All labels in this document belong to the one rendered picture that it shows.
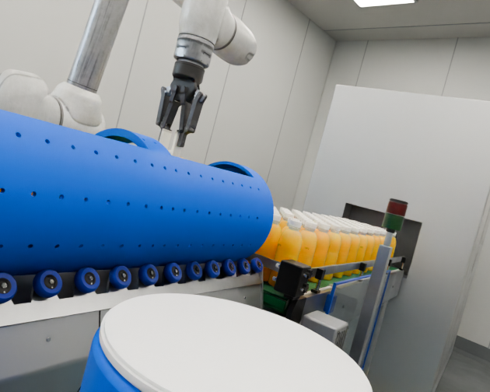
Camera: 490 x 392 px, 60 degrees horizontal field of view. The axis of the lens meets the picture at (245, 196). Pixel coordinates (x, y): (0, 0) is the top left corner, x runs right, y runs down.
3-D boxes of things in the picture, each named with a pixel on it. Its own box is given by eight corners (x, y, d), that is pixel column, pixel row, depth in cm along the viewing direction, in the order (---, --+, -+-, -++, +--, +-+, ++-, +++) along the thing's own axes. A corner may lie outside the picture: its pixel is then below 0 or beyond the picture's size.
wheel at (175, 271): (160, 264, 92) (166, 261, 91) (173, 264, 96) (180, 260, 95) (165, 284, 90) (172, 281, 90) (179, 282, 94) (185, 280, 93)
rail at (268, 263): (193, 239, 146) (194, 231, 146) (194, 239, 147) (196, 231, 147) (295, 278, 126) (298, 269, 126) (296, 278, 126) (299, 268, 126)
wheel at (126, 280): (105, 267, 79) (112, 264, 78) (123, 266, 83) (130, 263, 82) (110, 291, 78) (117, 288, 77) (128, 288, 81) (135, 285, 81)
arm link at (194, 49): (199, 34, 97) (192, 60, 97) (222, 50, 105) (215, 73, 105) (169, 33, 102) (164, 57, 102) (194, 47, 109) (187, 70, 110)
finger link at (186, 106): (190, 91, 105) (194, 90, 104) (187, 135, 104) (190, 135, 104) (180, 85, 102) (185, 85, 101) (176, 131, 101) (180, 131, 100)
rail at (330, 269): (296, 278, 126) (299, 268, 126) (401, 260, 263) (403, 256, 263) (299, 279, 126) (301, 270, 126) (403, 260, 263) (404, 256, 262)
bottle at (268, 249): (246, 274, 135) (260, 218, 134) (251, 271, 142) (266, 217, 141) (267, 281, 133) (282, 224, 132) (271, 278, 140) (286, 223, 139)
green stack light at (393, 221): (379, 225, 142) (383, 211, 142) (383, 226, 147) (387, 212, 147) (398, 231, 138) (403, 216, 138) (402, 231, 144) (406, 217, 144)
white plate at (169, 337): (341, 488, 26) (336, 506, 26) (388, 358, 51) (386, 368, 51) (33, 319, 37) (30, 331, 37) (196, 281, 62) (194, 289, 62)
